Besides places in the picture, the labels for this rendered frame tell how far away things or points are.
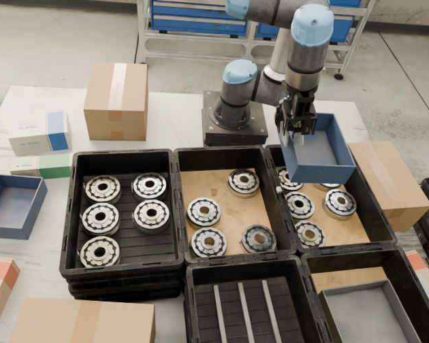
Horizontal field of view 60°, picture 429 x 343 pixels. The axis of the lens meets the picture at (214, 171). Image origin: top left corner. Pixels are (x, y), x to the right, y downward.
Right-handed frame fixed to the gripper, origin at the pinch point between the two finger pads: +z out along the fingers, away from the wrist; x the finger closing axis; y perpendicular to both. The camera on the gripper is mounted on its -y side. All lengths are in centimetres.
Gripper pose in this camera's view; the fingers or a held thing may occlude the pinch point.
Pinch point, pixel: (289, 139)
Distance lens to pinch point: 98.9
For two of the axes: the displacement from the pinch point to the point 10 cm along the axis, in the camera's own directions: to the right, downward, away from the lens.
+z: 0.3, 6.4, 7.7
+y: 0.2, 7.6, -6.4
